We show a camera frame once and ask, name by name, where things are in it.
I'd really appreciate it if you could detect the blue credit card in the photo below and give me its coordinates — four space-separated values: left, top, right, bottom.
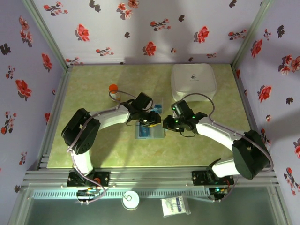
139 126 152 138

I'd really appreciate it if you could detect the pale green card holder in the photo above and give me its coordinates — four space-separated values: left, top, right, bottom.
135 121 166 140

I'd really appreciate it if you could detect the blue VIP card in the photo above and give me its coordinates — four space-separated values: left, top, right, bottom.
151 104 164 115

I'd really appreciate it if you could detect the orange pill bottle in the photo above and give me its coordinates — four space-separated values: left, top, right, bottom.
108 84 121 102

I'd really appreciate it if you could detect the small electronics board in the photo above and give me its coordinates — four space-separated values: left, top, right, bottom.
207 186 229 203
76 187 100 206

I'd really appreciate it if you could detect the white pull-tab can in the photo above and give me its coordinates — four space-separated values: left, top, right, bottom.
121 190 141 211

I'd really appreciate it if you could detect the clear packet of white pads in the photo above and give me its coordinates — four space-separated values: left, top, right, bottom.
160 196 192 218

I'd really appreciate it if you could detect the perforated metal strip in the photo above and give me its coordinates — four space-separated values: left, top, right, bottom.
31 190 213 199

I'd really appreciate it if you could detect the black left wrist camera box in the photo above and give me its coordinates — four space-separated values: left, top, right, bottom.
135 92 153 111

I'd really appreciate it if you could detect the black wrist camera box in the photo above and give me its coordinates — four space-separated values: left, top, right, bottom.
172 100 192 119
135 92 153 111

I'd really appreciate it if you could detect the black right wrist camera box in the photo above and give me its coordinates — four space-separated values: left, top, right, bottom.
172 100 192 119

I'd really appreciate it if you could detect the lilac right arm cable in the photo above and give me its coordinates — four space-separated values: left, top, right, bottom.
184 93 274 203

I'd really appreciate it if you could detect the lilac arm cable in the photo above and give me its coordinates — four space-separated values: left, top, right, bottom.
184 93 274 203
67 90 141 206

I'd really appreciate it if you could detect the long aluminium frame rail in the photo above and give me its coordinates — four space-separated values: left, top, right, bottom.
22 166 281 188

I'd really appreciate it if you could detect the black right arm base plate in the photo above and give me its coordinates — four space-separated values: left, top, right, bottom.
191 170 234 186

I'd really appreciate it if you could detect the aluminium side rail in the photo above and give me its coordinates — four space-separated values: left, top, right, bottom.
231 64 274 168
37 65 73 169

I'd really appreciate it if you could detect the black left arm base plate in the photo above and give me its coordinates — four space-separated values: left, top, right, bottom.
67 170 111 188

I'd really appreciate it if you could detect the lilac left arm cable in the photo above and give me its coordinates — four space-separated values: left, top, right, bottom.
67 90 141 206

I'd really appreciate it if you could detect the aluminium frame post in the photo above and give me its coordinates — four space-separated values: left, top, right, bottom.
22 0 72 68
231 0 275 68

